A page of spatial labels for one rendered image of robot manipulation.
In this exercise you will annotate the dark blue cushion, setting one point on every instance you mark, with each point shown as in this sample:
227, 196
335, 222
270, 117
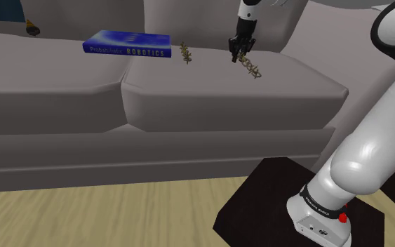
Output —
0, 9

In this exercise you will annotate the dark robot stand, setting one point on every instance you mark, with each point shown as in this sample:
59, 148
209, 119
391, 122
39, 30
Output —
262, 202

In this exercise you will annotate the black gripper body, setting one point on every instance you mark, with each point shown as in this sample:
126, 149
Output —
242, 36

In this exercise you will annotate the grey sofa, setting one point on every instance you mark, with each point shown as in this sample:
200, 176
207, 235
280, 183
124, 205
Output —
197, 89

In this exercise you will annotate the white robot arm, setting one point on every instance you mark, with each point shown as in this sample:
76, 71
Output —
368, 150

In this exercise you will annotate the small brown twig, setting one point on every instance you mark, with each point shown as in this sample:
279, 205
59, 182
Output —
185, 53

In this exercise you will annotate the blue book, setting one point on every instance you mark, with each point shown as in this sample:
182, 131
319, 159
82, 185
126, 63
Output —
128, 43

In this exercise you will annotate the yellow and black toy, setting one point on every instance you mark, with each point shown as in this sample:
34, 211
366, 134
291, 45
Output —
32, 29

